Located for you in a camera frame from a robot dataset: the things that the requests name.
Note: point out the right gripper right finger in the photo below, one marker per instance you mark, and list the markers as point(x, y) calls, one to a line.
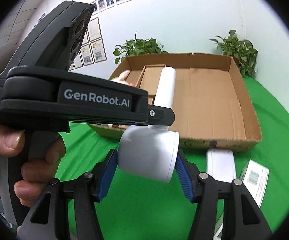
point(243, 218)

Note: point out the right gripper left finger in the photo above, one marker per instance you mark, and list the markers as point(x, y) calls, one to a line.
point(48, 217)

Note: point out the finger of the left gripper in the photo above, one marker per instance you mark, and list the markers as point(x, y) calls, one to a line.
point(158, 115)

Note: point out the narrow cardboard box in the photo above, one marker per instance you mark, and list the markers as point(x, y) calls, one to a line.
point(148, 78)

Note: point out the white handheld lint remover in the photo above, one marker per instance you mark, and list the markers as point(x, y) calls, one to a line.
point(148, 152)

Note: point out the white green printed carton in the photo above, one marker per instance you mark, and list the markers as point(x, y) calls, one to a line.
point(254, 176)

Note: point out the pink pig plush toy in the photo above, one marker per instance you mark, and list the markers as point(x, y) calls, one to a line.
point(122, 78)

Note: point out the white plastic device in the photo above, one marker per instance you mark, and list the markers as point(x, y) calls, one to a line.
point(220, 164)

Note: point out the person's left hand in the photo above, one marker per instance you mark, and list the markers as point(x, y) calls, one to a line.
point(34, 173)

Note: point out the large shallow cardboard tray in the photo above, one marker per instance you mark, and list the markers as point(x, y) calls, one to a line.
point(211, 104)

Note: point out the left potted green plant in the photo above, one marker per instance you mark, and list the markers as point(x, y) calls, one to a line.
point(137, 46)

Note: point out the potted green plant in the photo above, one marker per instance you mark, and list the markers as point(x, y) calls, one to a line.
point(242, 51)
point(137, 46)

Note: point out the green tablecloth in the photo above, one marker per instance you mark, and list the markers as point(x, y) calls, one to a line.
point(138, 208)

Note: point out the right potted green plant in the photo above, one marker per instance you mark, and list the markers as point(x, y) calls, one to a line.
point(242, 51)

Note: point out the framed certificates on wall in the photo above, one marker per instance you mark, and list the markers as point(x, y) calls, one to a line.
point(92, 50)

